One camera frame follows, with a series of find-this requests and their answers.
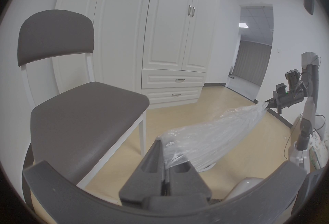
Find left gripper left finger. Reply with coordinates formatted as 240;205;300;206
119;139;165;207

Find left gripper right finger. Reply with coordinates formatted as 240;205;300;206
166;161;213;203

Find clear plastic bag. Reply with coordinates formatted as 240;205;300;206
157;102;269;171

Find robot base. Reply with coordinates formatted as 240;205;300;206
226;177;266;201

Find grey curtain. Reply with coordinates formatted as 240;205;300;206
233;40;272;87

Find white chair grey cushions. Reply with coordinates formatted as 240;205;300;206
17;10;151;192

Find white wardrobe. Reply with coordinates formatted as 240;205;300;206
53;0;221;110

